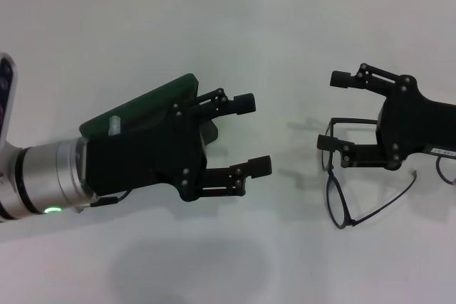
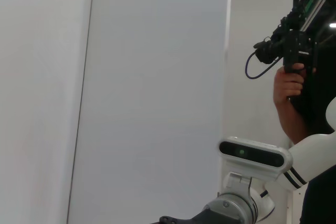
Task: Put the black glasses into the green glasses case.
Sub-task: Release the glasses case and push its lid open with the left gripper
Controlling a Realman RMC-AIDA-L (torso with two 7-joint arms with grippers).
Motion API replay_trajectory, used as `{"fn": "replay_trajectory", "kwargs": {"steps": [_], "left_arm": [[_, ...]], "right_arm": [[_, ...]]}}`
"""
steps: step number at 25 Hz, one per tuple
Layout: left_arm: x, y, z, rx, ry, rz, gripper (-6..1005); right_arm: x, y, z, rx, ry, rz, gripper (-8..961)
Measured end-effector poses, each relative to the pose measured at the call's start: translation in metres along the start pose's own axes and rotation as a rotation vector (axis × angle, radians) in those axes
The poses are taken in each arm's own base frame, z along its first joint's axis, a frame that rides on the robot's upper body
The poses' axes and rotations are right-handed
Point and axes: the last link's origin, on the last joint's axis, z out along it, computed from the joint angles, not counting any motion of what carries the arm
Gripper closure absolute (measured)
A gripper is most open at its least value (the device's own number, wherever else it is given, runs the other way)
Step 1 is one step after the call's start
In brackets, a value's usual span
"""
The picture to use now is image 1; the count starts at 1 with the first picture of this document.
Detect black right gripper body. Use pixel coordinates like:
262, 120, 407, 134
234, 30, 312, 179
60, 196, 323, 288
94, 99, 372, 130
375, 75, 456, 172

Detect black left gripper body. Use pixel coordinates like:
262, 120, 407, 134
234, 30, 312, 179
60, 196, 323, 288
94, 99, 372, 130
83, 104, 209, 201

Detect green glasses case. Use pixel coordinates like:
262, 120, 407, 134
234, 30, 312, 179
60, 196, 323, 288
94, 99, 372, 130
78, 73, 220, 150

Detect black glasses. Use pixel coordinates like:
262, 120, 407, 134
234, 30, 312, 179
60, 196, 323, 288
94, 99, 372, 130
316, 117, 418, 230

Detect silver connector stub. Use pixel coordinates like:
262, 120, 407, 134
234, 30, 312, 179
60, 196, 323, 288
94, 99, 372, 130
108, 115, 123, 137

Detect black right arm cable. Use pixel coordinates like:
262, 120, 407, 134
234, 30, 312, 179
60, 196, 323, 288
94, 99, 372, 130
436, 156, 456, 187

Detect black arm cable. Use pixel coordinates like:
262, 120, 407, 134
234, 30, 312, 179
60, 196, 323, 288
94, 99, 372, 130
90, 189, 131, 209
436, 156, 456, 187

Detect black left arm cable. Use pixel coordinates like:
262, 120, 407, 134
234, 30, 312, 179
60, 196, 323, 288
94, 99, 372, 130
90, 189, 131, 209

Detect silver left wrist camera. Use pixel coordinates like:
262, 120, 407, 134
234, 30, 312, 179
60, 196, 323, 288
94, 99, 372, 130
0, 53, 19, 152

